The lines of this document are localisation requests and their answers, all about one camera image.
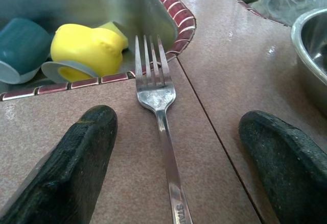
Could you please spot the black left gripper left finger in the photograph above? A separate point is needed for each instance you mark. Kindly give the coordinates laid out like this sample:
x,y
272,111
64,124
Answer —
x,y
58,178

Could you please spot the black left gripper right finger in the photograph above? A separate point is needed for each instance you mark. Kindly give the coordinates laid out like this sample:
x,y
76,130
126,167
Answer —
x,y
293,173

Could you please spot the stainless steel bowl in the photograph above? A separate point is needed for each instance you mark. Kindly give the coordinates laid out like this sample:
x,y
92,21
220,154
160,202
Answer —
x,y
314,55

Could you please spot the stainless steel fork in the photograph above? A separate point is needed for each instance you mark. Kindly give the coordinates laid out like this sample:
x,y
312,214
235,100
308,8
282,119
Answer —
x,y
155,99

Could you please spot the yellow bowl with grey base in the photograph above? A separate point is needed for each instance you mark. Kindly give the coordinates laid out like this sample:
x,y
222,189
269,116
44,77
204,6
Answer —
x,y
81,48

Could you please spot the teal ceramic mug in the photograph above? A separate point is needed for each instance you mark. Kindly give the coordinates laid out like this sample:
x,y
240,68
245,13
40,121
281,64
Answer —
x,y
23,43

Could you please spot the yellow green scouring sponge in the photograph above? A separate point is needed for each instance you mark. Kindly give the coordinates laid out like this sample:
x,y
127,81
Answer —
x,y
122,37

